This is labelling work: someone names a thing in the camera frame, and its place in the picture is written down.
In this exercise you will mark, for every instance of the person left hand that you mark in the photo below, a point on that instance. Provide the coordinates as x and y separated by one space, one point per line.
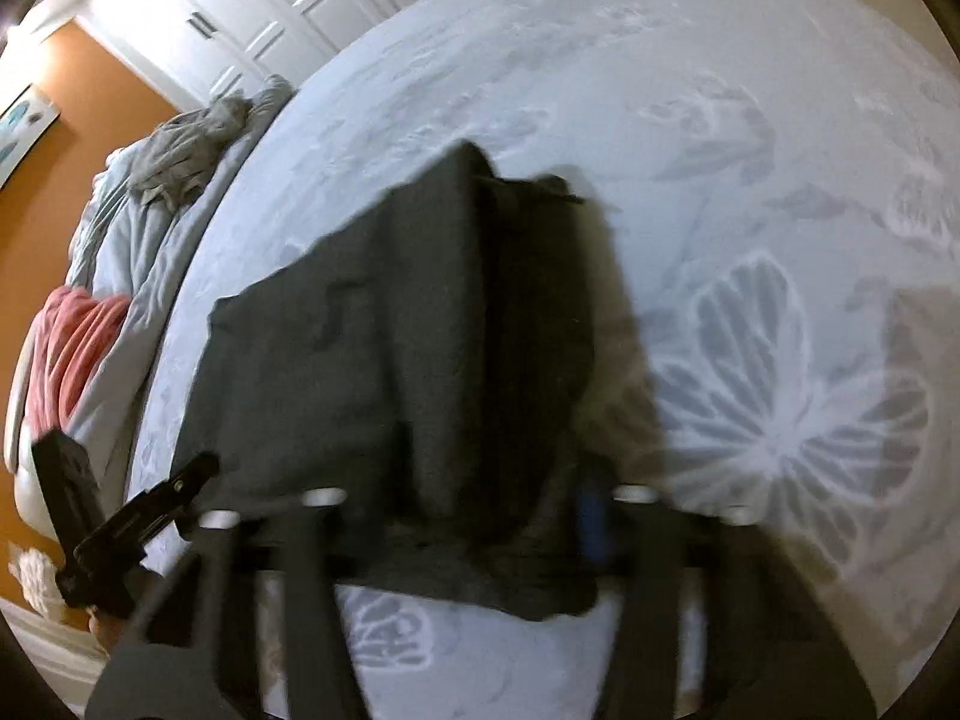
106 629

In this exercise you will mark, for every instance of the coral pink blanket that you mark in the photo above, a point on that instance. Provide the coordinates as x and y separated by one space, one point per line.
70 337

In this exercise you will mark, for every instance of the dark grey sweatpants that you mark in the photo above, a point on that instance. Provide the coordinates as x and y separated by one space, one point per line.
427 359

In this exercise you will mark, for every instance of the feather wall picture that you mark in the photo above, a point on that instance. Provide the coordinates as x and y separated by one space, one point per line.
23 123

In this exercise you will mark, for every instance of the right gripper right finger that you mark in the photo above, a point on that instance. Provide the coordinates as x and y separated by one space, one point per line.
769 649

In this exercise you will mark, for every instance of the light grey duvet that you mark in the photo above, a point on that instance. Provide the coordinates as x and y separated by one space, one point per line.
141 249

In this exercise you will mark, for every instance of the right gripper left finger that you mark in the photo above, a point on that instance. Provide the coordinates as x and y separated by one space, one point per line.
191 649

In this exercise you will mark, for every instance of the grey crumpled garment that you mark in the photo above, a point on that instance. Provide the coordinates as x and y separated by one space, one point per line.
174 164

